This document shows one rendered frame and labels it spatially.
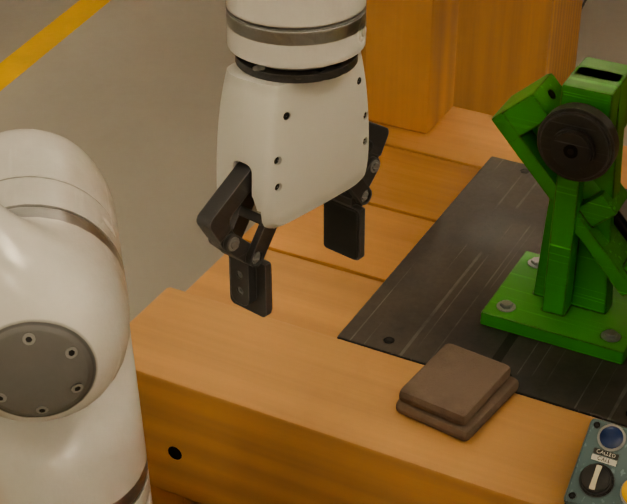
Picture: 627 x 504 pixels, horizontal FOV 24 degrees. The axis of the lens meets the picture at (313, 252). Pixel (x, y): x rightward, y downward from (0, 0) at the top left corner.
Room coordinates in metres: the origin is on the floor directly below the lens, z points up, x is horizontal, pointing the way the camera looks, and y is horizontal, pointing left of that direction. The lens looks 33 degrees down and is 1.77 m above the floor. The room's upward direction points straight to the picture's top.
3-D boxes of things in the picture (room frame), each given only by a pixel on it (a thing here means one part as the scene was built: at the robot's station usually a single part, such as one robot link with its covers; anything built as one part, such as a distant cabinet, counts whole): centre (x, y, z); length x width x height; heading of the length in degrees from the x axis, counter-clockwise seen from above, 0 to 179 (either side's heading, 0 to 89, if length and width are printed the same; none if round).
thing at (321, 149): (0.81, 0.01, 1.34); 0.10 x 0.07 x 0.11; 139
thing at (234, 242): (0.76, 0.05, 1.26); 0.03 x 0.03 x 0.07; 49
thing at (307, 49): (0.81, 0.01, 1.40); 0.09 x 0.08 x 0.03; 139
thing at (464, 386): (1.08, -0.14, 0.92); 0.10 x 0.08 x 0.03; 144
